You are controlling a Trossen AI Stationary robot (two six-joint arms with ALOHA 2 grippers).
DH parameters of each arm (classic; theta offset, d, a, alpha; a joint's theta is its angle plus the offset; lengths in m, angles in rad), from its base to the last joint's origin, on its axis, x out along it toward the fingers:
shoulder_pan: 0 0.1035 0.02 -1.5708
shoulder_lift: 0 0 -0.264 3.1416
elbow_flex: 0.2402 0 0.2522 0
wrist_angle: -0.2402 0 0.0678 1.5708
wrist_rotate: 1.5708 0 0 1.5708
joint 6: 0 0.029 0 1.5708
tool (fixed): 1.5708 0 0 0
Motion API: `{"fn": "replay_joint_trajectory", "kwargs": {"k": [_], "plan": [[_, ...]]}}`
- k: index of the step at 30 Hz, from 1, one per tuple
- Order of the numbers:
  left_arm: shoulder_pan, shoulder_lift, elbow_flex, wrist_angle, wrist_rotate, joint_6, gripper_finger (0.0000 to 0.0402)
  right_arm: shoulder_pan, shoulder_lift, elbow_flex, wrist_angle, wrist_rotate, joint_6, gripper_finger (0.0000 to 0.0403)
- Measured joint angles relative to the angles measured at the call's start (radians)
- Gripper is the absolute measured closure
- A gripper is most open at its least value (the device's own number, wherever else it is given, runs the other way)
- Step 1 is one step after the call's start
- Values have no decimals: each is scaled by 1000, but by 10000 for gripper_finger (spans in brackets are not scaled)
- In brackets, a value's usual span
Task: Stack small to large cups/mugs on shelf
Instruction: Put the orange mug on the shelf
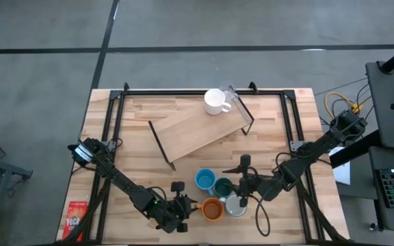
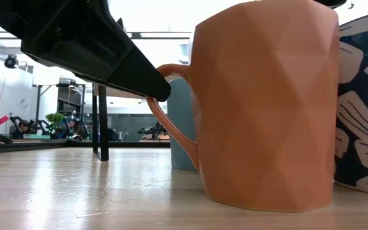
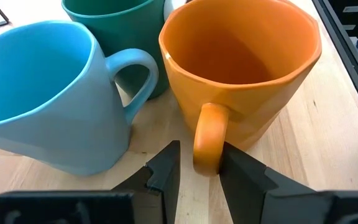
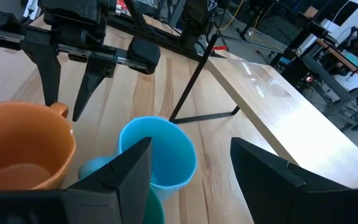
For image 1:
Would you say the clear plastic mug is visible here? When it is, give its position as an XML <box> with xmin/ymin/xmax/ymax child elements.
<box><xmin>219</xmin><ymin>84</ymin><xmax>239</xmax><ymax>105</ymax></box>

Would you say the green plastic cup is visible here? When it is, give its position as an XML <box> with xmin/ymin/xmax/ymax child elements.
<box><xmin>213</xmin><ymin>177</ymin><xmax>234</xmax><ymax>198</ymax></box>

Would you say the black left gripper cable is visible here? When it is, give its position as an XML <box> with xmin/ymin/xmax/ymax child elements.
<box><xmin>137</xmin><ymin>185</ymin><xmax>169</xmax><ymax>206</ymax></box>

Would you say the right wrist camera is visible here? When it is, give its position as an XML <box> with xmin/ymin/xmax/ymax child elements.
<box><xmin>239</xmin><ymin>153</ymin><xmax>252</xmax><ymax>175</ymax></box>

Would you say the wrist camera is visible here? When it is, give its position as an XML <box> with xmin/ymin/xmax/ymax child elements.
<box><xmin>239</xmin><ymin>153</ymin><xmax>252</xmax><ymax>175</ymax></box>
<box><xmin>170</xmin><ymin>180</ymin><xmax>186</xmax><ymax>197</ymax></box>

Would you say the yellow cable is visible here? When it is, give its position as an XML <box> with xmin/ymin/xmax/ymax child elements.
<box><xmin>324</xmin><ymin>91</ymin><xmax>372</xmax><ymax>120</ymax></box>

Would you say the white ceramic mug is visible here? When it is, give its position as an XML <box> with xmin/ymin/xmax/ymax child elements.
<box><xmin>203</xmin><ymin>88</ymin><xmax>233</xmax><ymax>116</ymax></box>

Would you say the black aluminium table frame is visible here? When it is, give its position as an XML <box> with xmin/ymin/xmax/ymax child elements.
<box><xmin>82</xmin><ymin>81</ymin><xmax>347</xmax><ymax>245</ymax></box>

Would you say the grey desk with keyboard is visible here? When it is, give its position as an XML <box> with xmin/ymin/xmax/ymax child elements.
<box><xmin>367</xmin><ymin>146</ymin><xmax>394</xmax><ymax>235</ymax></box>

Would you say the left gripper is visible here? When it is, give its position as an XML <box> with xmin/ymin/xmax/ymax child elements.
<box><xmin>161</xmin><ymin>194</ymin><xmax>199</xmax><ymax>234</ymax></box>

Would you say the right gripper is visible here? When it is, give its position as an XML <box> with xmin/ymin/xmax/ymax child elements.
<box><xmin>222</xmin><ymin>166</ymin><xmax>273</xmax><ymax>208</ymax></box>

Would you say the thin black floor cable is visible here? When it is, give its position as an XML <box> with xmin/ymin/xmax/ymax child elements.
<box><xmin>314</xmin><ymin>77</ymin><xmax>369</xmax><ymax>96</ymax></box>

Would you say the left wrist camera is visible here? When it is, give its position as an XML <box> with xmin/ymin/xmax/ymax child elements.
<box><xmin>170</xmin><ymin>180</ymin><xmax>186</xmax><ymax>197</ymax></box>

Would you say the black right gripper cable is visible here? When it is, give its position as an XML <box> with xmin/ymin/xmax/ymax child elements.
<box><xmin>254</xmin><ymin>193</ymin><xmax>272</xmax><ymax>238</ymax></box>

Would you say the blue white floral mug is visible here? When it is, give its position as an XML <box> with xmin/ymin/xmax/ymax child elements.
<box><xmin>224</xmin><ymin>193</ymin><xmax>248</xmax><ymax>217</ymax></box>

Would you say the red Pocky box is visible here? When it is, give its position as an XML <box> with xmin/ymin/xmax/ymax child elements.
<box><xmin>62</xmin><ymin>200</ymin><xmax>89</xmax><ymax>242</ymax></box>

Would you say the orange mug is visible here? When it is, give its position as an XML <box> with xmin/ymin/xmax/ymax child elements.
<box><xmin>195</xmin><ymin>197</ymin><xmax>225</xmax><ymax>222</ymax></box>

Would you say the white paper sheet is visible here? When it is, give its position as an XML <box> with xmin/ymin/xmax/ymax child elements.
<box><xmin>329</xmin><ymin>146</ymin><xmax>352</xmax><ymax>186</ymax></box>

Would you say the wooden shelf with black legs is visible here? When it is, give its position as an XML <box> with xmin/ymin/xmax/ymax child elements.
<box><xmin>148</xmin><ymin>94</ymin><xmax>255</xmax><ymax>172</ymax></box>

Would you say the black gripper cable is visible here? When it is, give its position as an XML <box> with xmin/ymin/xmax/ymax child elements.
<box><xmin>254</xmin><ymin>193</ymin><xmax>272</xmax><ymax>238</ymax></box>
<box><xmin>137</xmin><ymin>185</ymin><xmax>169</xmax><ymax>206</ymax></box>

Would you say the black support beam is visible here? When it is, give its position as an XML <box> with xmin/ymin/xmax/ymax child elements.
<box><xmin>329</xmin><ymin>128</ymin><xmax>382</xmax><ymax>169</ymax></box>

